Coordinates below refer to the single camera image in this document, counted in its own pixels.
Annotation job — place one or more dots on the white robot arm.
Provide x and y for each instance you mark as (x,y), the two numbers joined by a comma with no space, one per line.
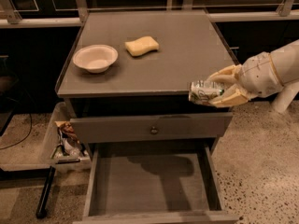
(286,62)

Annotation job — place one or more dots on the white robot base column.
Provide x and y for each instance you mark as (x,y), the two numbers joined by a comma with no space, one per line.
(285,97)

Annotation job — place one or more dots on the green white 7up can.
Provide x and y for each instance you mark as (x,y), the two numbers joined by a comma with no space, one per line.
(201,92)

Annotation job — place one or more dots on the white horizontal rail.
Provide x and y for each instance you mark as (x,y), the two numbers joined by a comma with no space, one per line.
(213,17)

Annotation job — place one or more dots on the clear plastic bin with clutter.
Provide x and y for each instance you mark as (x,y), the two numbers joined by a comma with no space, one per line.
(59,149)

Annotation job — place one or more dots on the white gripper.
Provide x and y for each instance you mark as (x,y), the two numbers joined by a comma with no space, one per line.
(260,76)

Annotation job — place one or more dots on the white paper bowl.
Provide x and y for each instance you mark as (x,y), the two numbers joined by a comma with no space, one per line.
(95,58)

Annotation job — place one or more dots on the open grey middle drawer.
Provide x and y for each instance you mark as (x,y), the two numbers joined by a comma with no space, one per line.
(154,183)

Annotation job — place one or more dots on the grey wooden drawer cabinet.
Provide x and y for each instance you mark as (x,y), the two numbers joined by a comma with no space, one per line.
(156,83)

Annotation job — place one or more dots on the grey top drawer with knob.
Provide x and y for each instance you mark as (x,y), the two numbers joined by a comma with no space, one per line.
(148,128)

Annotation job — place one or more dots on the yellow sponge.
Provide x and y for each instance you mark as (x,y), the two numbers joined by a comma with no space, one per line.
(141,46)

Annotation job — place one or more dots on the black metal leg with wheel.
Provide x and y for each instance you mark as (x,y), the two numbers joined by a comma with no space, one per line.
(41,211)

